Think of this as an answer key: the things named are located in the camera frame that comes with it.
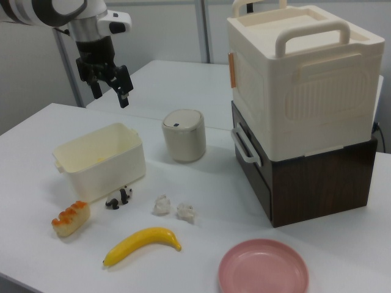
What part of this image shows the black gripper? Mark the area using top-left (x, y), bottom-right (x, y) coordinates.
top-left (75, 35), bottom-right (134, 108)

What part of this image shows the cream plastic box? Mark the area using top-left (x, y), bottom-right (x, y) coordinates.
top-left (52, 122), bottom-right (147, 203)

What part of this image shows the dark wooden drawer box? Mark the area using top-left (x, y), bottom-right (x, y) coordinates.
top-left (230, 100), bottom-right (379, 229)

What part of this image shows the small beige trash can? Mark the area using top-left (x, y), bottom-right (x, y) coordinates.
top-left (161, 109), bottom-right (207, 162)

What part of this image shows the panda figurine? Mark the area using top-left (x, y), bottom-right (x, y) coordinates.
top-left (104, 186), bottom-right (134, 210)

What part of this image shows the crumpled white paper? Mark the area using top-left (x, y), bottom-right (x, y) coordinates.
top-left (176, 201), bottom-right (196, 224)
top-left (152, 194), bottom-right (172, 217)

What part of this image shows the toy bread with orange topping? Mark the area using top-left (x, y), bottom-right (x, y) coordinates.
top-left (51, 200), bottom-right (92, 237)

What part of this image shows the yellow toy banana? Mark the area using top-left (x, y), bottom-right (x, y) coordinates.
top-left (103, 226), bottom-right (182, 269)

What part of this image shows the pink plastic plate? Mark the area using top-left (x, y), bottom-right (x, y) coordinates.
top-left (217, 239), bottom-right (307, 293)

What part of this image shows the white drawer handle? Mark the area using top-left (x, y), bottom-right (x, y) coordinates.
top-left (230, 123), bottom-right (261, 167)

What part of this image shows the black wall cable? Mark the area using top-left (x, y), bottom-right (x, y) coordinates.
top-left (371, 121), bottom-right (387, 152)

